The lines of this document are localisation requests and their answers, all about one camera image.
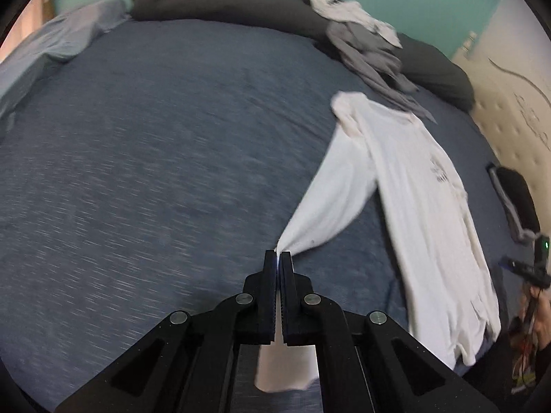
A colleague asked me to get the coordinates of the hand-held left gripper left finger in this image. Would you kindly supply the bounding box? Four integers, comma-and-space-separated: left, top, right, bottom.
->
54, 250, 278, 413

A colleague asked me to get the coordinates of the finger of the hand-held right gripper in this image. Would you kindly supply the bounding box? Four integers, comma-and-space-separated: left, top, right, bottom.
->
499, 257, 538, 279

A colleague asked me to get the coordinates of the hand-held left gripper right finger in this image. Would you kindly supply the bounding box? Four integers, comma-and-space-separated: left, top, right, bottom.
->
280, 252, 502, 413

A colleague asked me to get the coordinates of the white long-sleeve shirt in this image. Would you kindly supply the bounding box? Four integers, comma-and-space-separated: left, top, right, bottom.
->
254, 91, 502, 392

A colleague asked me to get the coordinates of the black and grey garment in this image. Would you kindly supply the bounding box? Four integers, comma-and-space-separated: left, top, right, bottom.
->
486, 162, 541, 244

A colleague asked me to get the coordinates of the blue speckled bedspread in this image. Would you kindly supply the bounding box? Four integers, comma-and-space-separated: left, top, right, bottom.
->
0, 19, 521, 413

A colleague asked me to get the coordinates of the cream tufted headboard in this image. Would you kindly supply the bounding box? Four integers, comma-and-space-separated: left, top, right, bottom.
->
452, 0, 551, 190

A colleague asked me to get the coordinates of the grey knit garment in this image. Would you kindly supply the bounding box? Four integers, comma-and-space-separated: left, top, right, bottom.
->
326, 21, 437, 123

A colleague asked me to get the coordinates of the white printed garment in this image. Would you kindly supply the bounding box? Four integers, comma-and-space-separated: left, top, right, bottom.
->
308, 0, 403, 48

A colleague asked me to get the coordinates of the light blue bed sheet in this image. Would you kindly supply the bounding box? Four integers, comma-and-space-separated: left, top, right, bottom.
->
0, 0, 130, 134

